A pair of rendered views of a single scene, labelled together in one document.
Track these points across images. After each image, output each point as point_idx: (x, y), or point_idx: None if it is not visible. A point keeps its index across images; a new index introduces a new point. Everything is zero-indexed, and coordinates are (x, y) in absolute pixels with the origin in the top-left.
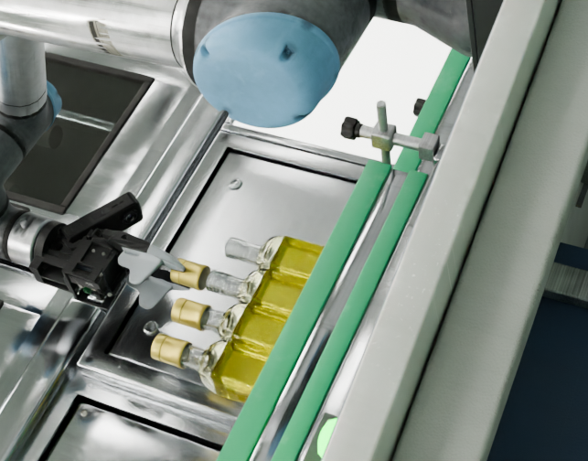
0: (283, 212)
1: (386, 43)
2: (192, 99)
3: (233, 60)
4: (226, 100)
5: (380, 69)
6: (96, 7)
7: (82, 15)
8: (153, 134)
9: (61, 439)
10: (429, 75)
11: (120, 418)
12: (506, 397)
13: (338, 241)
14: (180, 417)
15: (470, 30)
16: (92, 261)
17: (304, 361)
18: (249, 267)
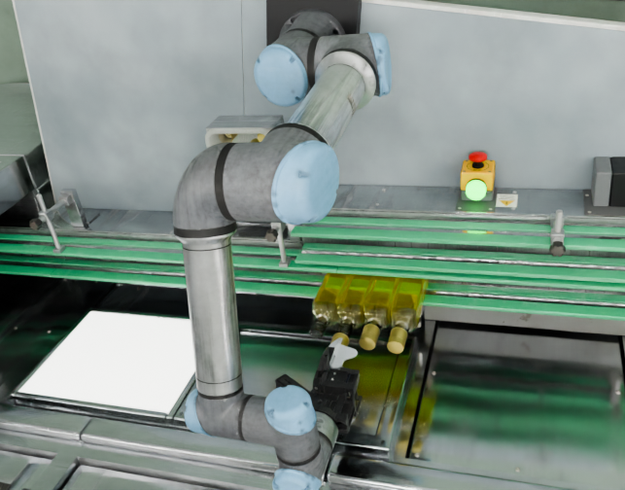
0: (253, 372)
1: (112, 349)
2: (124, 456)
3: (386, 50)
4: (388, 79)
5: (136, 348)
6: (343, 90)
7: (344, 97)
8: (152, 483)
9: (440, 462)
10: (148, 327)
11: (416, 434)
12: None
13: (348, 231)
14: (409, 399)
15: (356, 31)
16: (341, 377)
17: (424, 230)
18: (297, 379)
